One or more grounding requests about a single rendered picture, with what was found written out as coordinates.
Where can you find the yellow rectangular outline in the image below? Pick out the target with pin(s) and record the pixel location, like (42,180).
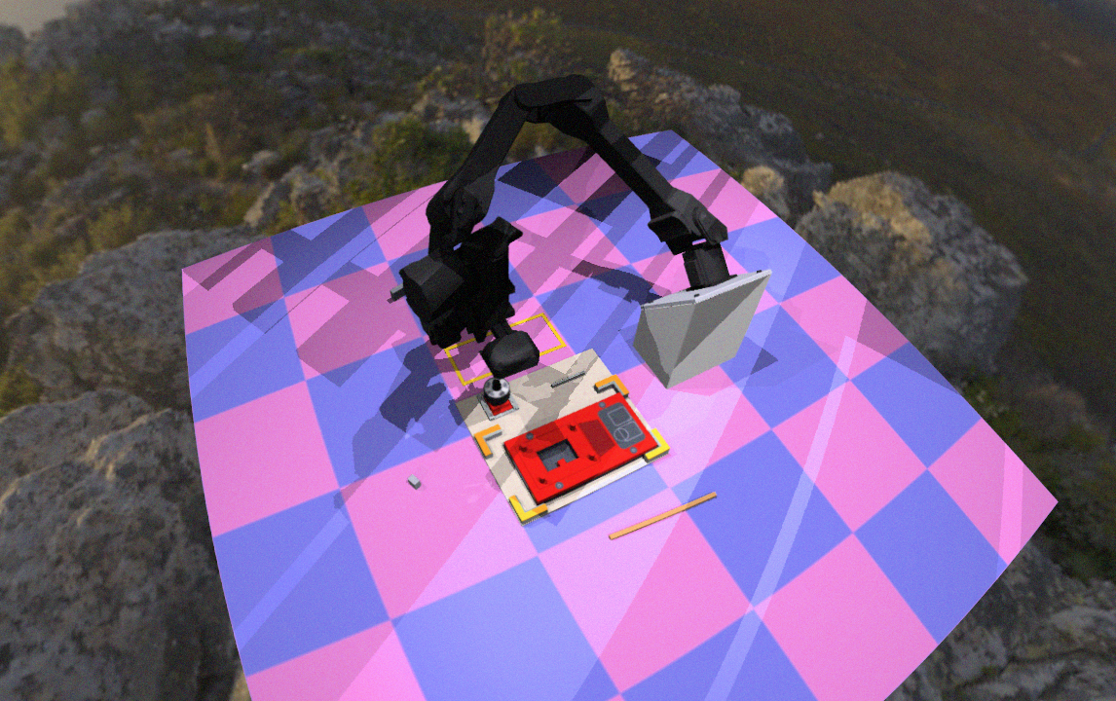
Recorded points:
(513,324)

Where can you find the black wheel with grey hub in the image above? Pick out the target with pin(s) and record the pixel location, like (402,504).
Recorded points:
(497,397)

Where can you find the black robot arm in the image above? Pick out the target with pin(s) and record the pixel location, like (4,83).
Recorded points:
(437,285)

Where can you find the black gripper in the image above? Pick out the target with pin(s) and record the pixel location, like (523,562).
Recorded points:
(511,351)

